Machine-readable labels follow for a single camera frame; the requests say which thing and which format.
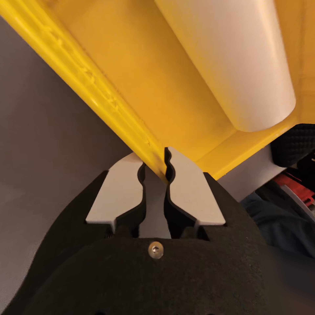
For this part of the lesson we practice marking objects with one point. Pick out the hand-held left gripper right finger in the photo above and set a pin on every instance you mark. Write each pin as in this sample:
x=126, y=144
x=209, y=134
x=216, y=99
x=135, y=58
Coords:
x=194, y=196

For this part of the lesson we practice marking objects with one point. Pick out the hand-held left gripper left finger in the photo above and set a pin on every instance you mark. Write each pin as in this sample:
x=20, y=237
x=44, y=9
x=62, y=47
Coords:
x=115, y=196

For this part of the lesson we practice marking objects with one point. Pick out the yellow plastic bin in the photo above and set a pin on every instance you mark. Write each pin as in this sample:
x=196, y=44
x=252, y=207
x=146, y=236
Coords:
x=147, y=73

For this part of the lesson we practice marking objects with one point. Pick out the white plastic bottle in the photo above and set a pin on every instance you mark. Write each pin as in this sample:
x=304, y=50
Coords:
x=233, y=61

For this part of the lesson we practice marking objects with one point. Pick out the black wrist rest pad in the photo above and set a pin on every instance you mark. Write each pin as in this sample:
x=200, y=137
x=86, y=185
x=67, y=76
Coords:
x=295, y=142

